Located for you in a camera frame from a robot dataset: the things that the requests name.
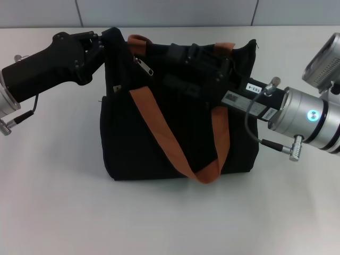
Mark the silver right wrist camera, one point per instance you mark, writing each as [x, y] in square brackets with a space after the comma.
[324, 63]

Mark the silver zipper pull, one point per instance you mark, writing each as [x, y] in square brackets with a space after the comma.
[146, 67]

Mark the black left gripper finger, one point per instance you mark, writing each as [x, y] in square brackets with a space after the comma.
[87, 69]
[93, 35]

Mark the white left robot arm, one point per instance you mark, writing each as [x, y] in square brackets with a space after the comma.
[5, 103]

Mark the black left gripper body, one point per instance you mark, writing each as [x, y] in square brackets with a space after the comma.
[47, 66]

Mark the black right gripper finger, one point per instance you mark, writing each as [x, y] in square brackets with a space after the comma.
[180, 85]
[180, 51]

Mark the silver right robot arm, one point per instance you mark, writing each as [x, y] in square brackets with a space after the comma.
[300, 117]

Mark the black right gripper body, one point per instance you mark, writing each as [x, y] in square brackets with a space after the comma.
[255, 98]

